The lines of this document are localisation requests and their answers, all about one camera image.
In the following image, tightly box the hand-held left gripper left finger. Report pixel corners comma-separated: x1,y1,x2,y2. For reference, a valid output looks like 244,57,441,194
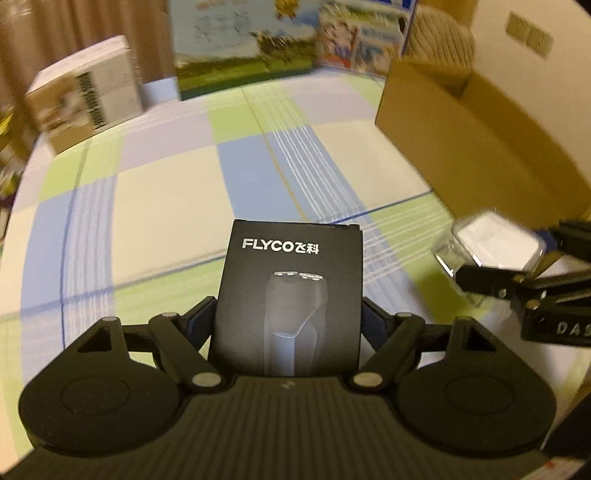
69,298,223,394

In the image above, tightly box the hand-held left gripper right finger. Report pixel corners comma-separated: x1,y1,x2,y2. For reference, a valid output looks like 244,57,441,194
350,298,500,394

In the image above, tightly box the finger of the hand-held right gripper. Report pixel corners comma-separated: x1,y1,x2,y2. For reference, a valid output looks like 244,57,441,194
538,220,591,278
454,264,543,312

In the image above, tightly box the clear plastic box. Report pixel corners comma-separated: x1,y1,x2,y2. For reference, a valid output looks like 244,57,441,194
431,209,548,306

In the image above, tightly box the black shaver box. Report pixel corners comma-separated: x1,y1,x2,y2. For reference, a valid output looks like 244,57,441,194
208,219,363,376

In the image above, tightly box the brown cardboard box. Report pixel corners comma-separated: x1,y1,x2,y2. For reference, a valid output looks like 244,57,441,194
374,58,591,232

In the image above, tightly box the beige quilted chair cover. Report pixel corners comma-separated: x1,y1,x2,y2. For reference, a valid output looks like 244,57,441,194
405,6,476,62

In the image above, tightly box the white beige appliance box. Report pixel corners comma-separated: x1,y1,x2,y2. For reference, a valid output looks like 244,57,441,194
23,35,145,156

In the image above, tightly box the green cow milk carton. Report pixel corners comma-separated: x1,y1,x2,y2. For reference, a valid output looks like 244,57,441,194
167,0,320,102

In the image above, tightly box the brown patterned curtain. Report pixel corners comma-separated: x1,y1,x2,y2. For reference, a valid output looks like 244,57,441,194
0,0,172,85

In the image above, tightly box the gold wall socket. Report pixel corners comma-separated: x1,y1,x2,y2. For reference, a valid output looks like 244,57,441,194
505,12,532,46
529,25,554,59

